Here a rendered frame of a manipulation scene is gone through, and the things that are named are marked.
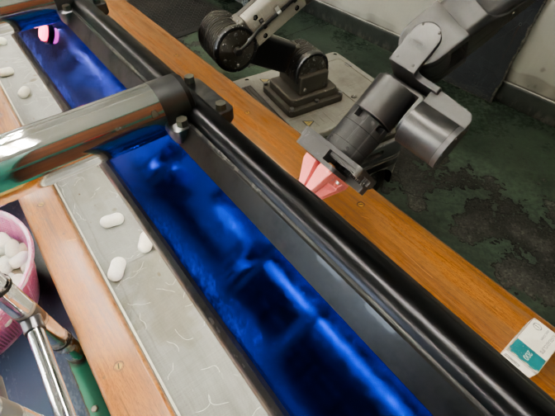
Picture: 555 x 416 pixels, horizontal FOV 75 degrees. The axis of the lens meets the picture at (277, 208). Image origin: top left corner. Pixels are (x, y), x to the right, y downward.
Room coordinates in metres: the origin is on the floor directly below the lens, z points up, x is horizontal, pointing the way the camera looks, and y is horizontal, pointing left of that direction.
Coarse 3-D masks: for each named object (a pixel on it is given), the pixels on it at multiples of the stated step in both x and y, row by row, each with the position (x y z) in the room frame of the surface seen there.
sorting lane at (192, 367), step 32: (0, 64) 0.87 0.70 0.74; (32, 96) 0.73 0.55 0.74; (64, 192) 0.43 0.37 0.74; (96, 192) 0.43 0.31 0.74; (96, 224) 0.36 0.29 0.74; (128, 224) 0.36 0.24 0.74; (96, 256) 0.30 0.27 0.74; (128, 256) 0.30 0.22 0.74; (128, 288) 0.25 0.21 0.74; (160, 288) 0.25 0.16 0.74; (128, 320) 0.20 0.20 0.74; (160, 320) 0.20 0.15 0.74; (192, 320) 0.20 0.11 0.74; (160, 352) 0.16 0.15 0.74; (192, 352) 0.16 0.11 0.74; (224, 352) 0.16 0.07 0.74; (192, 384) 0.12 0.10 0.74; (224, 384) 0.12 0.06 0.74
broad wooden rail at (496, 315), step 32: (160, 32) 0.99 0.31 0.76; (192, 64) 0.82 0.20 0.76; (224, 96) 0.69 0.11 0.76; (256, 128) 0.58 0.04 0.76; (288, 128) 0.58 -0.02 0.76; (288, 160) 0.48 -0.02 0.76; (352, 192) 0.41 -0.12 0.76; (352, 224) 0.34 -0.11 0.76; (384, 224) 0.34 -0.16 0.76; (416, 224) 0.34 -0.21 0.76; (416, 256) 0.28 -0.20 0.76; (448, 256) 0.28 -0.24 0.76; (448, 288) 0.23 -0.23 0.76; (480, 288) 0.23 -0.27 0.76; (480, 320) 0.19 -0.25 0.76; (512, 320) 0.19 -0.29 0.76; (544, 320) 0.19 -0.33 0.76; (544, 384) 0.11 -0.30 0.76
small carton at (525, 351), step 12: (528, 324) 0.17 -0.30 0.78; (540, 324) 0.17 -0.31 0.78; (516, 336) 0.16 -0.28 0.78; (528, 336) 0.16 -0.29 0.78; (540, 336) 0.16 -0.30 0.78; (552, 336) 0.16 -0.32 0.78; (516, 348) 0.15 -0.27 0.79; (528, 348) 0.15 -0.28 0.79; (540, 348) 0.15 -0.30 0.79; (552, 348) 0.15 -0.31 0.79; (516, 360) 0.14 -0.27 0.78; (528, 360) 0.13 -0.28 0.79; (540, 360) 0.13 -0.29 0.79; (528, 372) 0.12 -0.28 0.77
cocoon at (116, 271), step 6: (114, 258) 0.28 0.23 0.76; (120, 258) 0.28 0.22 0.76; (114, 264) 0.27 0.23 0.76; (120, 264) 0.27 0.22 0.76; (108, 270) 0.26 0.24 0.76; (114, 270) 0.26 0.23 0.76; (120, 270) 0.26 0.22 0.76; (108, 276) 0.26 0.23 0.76; (114, 276) 0.25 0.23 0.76; (120, 276) 0.26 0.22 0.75
